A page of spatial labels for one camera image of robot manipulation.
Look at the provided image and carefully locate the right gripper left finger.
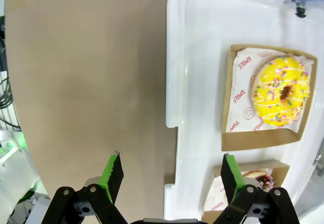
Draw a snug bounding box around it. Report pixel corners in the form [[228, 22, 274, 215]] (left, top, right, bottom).
[[42, 152, 127, 224]]

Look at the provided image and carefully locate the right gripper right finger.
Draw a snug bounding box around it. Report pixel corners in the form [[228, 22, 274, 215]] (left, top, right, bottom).
[[211, 154, 301, 224]]

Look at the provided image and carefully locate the cardboard box with yellow donut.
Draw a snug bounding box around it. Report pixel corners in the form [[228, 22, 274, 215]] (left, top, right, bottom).
[[221, 43, 318, 152]]

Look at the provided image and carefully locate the chocolate donut with coloured sprinkles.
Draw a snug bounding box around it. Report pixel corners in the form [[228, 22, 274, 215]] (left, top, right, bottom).
[[240, 169, 276, 192]]

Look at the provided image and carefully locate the cardboard box with sprinkle donut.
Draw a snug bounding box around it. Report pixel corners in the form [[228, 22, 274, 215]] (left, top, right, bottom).
[[204, 160, 291, 213]]

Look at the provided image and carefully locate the yellow sprinkled donut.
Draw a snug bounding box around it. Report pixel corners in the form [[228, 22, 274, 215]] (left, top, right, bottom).
[[252, 56, 311, 127]]

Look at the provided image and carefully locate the printed paper liner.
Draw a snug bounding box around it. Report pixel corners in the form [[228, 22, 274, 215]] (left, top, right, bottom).
[[204, 167, 274, 212], [226, 47, 314, 133]]

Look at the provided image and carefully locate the large white plastic tray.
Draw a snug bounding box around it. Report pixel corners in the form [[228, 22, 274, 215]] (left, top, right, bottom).
[[164, 0, 324, 224]]

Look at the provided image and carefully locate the coiled black cable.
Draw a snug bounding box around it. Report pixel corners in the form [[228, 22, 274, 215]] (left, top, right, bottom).
[[0, 16, 16, 110]]

